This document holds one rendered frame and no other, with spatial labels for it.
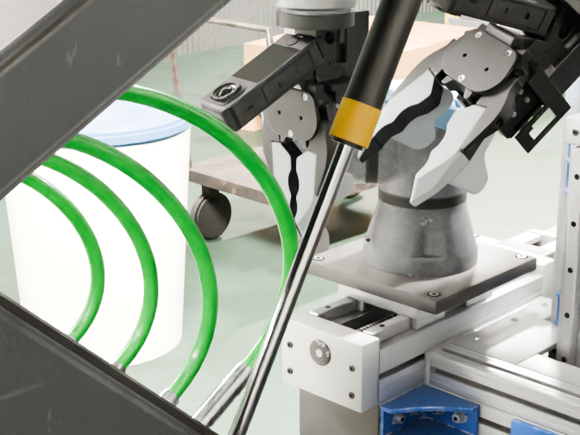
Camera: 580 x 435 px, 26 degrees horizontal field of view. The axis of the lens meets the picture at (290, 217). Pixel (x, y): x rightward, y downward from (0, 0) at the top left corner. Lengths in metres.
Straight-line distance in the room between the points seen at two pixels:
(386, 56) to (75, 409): 0.21
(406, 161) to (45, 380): 1.15
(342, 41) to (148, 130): 2.51
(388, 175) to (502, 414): 0.33
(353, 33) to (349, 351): 0.50
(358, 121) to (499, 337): 1.12
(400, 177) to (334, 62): 0.46
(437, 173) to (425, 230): 0.62
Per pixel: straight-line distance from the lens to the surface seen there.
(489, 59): 1.01
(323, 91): 1.13
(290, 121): 1.15
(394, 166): 1.58
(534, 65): 1.02
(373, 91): 0.57
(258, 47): 6.63
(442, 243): 1.60
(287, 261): 1.01
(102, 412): 0.49
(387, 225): 1.61
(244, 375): 1.01
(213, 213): 4.95
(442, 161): 0.98
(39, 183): 1.14
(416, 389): 1.62
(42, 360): 0.46
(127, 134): 3.61
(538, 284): 1.81
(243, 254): 4.82
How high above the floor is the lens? 1.59
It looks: 18 degrees down
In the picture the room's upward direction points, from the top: straight up
